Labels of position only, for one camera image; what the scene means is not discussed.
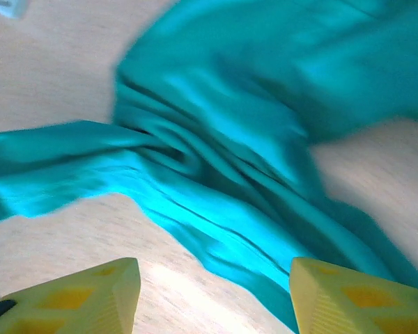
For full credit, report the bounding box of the white perforated plastic basket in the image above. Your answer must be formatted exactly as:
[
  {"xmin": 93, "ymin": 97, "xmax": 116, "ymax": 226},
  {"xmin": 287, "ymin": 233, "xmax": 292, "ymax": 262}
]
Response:
[{"xmin": 0, "ymin": 0, "xmax": 26, "ymax": 20}]

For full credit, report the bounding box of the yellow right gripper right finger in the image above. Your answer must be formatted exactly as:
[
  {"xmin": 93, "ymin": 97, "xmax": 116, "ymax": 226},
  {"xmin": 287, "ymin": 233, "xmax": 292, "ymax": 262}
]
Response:
[{"xmin": 288, "ymin": 257, "xmax": 418, "ymax": 334}]

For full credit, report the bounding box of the teal printed t-shirt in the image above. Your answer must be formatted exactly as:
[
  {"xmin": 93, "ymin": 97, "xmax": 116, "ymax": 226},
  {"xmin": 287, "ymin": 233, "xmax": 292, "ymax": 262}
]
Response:
[{"xmin": 0, "ymin": 0, "xmax": 418, "ymax": 334}]

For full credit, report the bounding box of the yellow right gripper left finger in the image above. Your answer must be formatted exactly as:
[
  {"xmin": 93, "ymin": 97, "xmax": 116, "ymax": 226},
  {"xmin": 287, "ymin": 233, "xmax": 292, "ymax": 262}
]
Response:
[{"xmin": 0, "ymin": 257, "xmax": 142, "ymax": 334}]

